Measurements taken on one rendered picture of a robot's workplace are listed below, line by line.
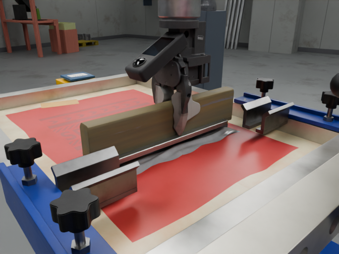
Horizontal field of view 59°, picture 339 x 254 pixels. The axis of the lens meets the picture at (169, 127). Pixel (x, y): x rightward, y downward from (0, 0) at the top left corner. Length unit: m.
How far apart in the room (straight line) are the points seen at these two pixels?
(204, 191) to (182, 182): 0.04
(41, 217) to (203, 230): 0.18
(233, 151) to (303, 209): 0.31
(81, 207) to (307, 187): 0.24
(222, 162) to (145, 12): 11.27
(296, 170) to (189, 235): 0.23
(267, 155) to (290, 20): 8.10
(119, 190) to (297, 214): 0.23
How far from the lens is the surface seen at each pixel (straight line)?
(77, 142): 0.67
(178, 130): 0.58
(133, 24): 12.18
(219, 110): 0.67
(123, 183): 0.43
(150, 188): 0.50
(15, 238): 2.02
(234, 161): 0.59
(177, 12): 0.53
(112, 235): 0.42
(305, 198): 0.35
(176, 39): 0.53
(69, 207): 0.29
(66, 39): 8.63
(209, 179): 0.52
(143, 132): 0.54
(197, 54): 0.58
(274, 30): 8.80
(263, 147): 0.66
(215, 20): 1.36
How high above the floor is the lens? 1.23
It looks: 22 degrees down
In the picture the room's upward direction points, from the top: straight up
